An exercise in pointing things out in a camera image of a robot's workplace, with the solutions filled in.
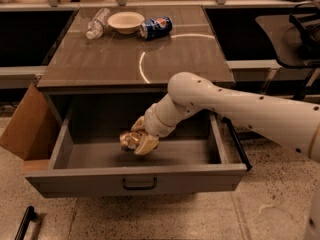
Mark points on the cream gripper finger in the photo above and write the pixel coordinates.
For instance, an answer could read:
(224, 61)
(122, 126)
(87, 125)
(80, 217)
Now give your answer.
(138, 125)
(147, 143)

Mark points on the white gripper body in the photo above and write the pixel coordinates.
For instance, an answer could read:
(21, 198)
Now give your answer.
(155, 121)

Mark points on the crushed orange soda can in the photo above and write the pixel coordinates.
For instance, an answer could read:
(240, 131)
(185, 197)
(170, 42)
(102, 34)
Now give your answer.
(129, 140)

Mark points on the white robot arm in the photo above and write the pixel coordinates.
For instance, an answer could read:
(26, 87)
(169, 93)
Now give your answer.
(290, 123)

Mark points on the grey cabinet counter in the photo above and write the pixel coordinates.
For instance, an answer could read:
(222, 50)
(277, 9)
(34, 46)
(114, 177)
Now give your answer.
(128, 62)

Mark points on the grey open top drawer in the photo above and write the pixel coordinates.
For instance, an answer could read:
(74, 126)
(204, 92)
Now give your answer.
(200, 156)

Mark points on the blue pepsi can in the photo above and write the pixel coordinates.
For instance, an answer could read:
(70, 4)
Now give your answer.
(154, 28)

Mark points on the white paper bowl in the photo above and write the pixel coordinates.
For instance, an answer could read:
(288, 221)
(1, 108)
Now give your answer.
(126, 22)

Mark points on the clear plastic water bottle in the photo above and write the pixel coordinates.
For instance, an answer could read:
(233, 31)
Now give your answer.
(97, 26)

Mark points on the brown cardboard box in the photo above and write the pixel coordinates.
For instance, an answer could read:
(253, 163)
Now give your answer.
(32, 132)

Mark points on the black drawer handle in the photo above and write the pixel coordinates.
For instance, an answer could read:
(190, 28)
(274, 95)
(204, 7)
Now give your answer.
(144, 185)

